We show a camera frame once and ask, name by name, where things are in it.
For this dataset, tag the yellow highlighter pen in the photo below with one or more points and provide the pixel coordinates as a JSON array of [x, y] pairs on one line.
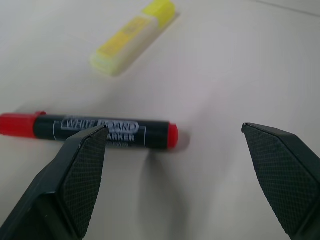
[[127, 37]]

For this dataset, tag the red black whiteboard marker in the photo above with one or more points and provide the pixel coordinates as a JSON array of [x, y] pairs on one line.
[[45, 126]]

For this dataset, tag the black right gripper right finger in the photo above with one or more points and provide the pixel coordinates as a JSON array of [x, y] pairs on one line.
[[282, 180]]

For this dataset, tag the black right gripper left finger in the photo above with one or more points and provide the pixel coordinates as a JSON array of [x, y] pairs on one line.
[[75, 180]]

